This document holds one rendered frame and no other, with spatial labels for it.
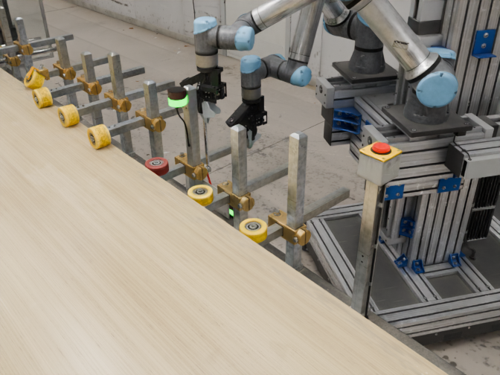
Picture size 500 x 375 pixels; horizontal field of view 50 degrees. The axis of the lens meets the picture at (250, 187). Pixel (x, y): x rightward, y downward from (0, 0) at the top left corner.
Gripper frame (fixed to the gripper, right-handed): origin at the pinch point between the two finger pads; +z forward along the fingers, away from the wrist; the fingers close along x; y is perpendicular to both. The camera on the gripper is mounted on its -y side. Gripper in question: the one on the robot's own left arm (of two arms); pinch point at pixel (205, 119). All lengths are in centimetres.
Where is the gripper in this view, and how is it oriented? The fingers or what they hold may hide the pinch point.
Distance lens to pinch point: 190.5
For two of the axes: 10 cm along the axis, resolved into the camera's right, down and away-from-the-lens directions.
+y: 8.8, 2.4, -4.1
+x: 4.8, -4.7, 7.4
